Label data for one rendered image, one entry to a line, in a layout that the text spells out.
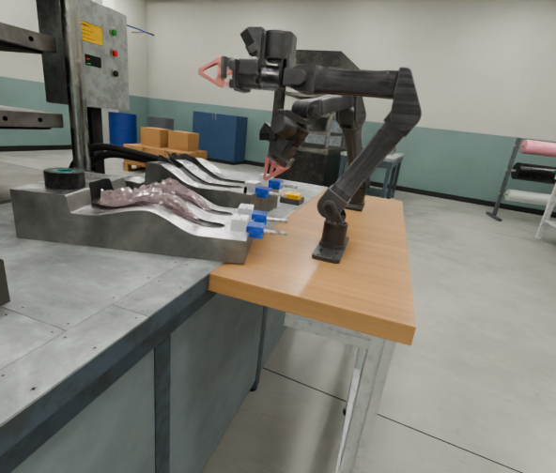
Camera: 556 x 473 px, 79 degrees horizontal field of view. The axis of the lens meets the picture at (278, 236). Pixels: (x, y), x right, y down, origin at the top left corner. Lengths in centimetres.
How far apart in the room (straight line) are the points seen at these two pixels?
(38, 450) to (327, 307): 46
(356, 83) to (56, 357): 74
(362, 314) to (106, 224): 56
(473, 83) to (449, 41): 87
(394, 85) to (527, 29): 702
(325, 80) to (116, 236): 58
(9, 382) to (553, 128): 771
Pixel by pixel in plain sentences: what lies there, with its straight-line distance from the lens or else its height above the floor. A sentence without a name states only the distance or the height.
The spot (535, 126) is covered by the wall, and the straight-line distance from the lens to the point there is 769.
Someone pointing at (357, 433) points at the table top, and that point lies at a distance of 83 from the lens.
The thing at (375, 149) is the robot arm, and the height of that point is 107.
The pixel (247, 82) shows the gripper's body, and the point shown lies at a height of 118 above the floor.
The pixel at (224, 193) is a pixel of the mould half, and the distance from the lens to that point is 104.
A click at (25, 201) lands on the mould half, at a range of 89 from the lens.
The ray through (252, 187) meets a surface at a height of 90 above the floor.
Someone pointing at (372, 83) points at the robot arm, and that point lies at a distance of 84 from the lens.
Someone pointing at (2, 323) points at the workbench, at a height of 80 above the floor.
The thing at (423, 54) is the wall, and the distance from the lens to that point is 767.
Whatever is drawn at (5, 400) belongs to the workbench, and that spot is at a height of 80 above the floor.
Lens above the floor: 110
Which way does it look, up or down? 19 degrees down
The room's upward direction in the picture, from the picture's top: 7 degrees clockwise
